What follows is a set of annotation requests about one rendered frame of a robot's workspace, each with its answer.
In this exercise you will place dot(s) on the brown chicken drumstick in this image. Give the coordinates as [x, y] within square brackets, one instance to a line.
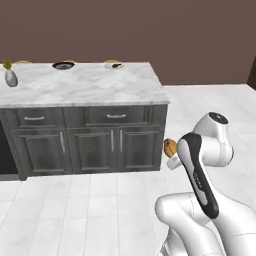
[170, 147]
[116, 66]

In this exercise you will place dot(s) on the wide grey drawer front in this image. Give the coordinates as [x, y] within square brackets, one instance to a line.
[116, 121]

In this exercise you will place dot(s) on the grey cupboard door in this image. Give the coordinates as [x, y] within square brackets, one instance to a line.
[140, 148]
[40, 151]
[91, 150]

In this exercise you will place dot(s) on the grey vase with plant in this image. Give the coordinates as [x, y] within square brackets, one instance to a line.
[11, 78]

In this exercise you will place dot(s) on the dark brown cabinet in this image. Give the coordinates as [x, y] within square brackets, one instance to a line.
[252, 76]

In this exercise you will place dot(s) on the black dishwasher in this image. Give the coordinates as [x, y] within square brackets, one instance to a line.
[6, 150]

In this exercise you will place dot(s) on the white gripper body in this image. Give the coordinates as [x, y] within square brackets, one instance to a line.
[173, 163]

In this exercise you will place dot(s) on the white plate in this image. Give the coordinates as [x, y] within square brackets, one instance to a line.
[109, 65]

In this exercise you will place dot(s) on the narrow grey drawer front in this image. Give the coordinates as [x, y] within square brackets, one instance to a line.
[35, 123]

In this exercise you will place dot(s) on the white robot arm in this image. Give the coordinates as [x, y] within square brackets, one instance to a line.
[213, 160]

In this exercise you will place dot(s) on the dark grey kitchen island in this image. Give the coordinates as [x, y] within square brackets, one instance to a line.
[75, 124]

